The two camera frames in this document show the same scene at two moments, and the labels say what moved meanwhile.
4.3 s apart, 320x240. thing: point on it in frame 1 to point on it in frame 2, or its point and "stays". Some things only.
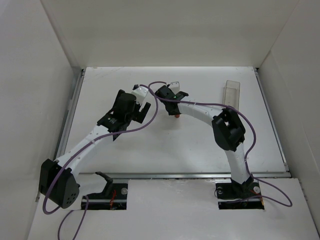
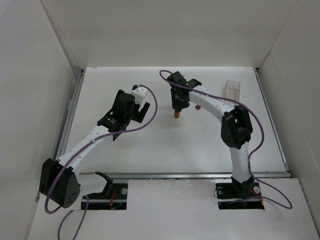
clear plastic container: (231, 95) stays
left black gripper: (139, 113) stays
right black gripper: (172, 108) to (179, 103)
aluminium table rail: (171, 175) stays
